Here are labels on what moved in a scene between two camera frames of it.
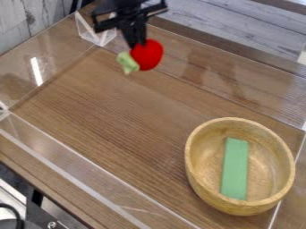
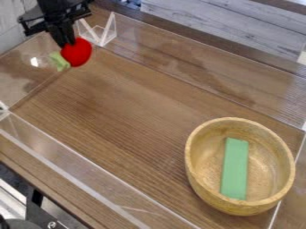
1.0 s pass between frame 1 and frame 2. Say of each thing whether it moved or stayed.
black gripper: moved
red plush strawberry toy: moved
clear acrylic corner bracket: stayed
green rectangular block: stayed
